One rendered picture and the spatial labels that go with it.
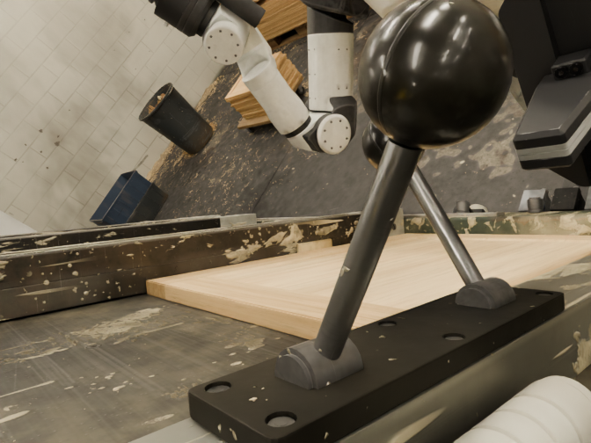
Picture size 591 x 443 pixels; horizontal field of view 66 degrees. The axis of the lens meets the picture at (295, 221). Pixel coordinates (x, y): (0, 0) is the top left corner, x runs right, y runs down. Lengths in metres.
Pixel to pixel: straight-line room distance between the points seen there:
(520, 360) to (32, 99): 5.62
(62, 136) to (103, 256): 5.13
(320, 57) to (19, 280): 0.63
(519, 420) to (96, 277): 0.51
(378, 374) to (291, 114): 0.76
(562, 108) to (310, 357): 0.15
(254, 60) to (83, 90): 5.00
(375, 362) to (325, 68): 0.79
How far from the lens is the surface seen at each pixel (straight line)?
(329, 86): 0.93
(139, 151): 5.94
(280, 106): 0.88
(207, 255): 0.67
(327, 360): 0.16
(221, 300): 0.47
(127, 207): 4.77
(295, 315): 0.37
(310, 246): 0.78
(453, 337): 0.21
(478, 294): 0.25
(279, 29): 5.26
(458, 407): 0.20
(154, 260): 0.64
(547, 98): 0.24
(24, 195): 5.63
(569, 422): 0.20
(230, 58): 0.83
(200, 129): 5.04
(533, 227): 0.86
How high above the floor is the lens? 1.57
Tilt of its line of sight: 32 degrees down
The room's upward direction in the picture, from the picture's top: 49 degrees counter-clockwise
